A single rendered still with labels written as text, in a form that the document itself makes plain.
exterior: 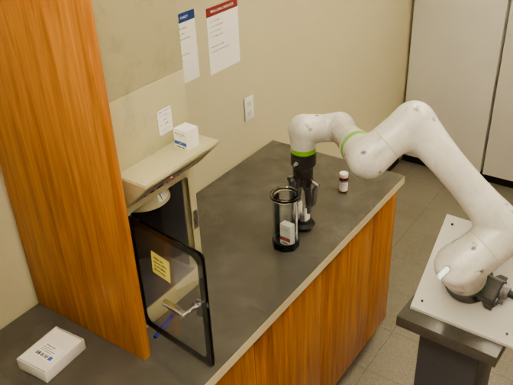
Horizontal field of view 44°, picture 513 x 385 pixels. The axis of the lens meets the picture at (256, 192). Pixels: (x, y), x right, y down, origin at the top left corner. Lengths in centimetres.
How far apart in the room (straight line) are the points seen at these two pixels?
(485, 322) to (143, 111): 120
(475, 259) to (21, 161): 130
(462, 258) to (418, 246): 219
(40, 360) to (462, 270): 124
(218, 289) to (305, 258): 35
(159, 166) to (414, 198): 298
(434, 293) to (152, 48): 115
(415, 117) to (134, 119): 77
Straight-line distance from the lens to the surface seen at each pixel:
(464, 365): 218
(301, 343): 246
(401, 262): 389
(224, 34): 271
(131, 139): 175
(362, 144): 182
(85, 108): 156
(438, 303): 210
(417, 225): 423
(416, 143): 183
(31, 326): 220
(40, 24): 158
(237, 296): 215
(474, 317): 208
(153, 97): 178
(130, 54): 169
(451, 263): 186
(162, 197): 194
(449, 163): 184
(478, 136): 465
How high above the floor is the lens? 232
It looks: 31 degrees down
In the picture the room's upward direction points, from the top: 2 degrees counter-clockwise
